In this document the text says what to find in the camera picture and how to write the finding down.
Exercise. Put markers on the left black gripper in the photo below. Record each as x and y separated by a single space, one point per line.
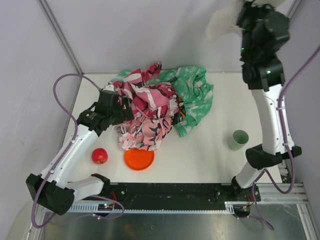
126 109

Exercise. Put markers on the pink camouflage cloth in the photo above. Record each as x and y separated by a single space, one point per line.
150 100

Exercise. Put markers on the white cloth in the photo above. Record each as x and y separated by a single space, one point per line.
224 21

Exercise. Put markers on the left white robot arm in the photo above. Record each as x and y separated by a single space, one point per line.
52 187

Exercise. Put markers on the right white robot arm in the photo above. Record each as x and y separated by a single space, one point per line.
264 32

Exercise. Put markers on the light pink navy cloth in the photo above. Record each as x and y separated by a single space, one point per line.
143 133

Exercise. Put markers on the orange black camouflage cloth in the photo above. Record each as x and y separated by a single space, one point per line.
181 113

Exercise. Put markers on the green tie-dye cloth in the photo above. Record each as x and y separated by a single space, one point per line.
190 83

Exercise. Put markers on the orange plastic plate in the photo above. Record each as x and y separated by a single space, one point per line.
138 159

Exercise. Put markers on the red apple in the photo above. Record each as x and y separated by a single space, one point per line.
99 156

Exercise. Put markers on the green plastic cup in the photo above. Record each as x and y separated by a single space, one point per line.
239 138

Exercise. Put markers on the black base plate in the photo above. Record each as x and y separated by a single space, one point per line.
178 194

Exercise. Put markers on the grey slotted cable duct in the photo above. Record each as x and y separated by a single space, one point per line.
207 207

